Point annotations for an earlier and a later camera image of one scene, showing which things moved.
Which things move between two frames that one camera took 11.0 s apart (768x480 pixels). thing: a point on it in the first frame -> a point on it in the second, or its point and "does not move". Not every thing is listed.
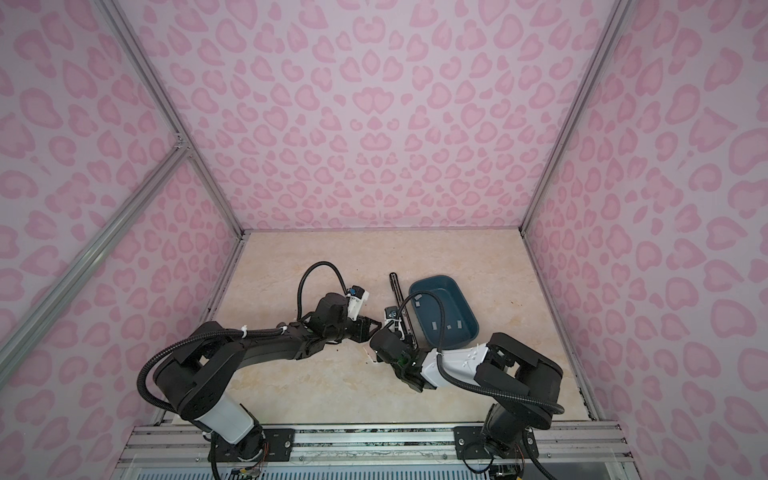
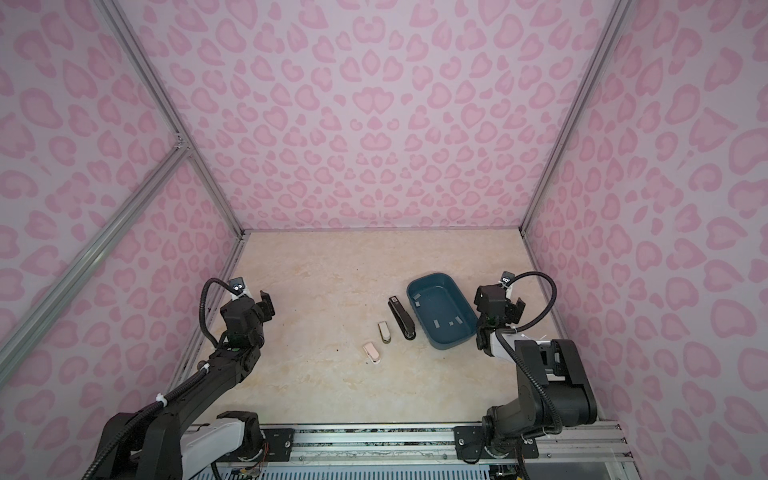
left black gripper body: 349,329 -> 259,342
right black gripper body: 399,372 -> 479,297
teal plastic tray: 461,324 does not move
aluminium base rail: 380,452 does not move
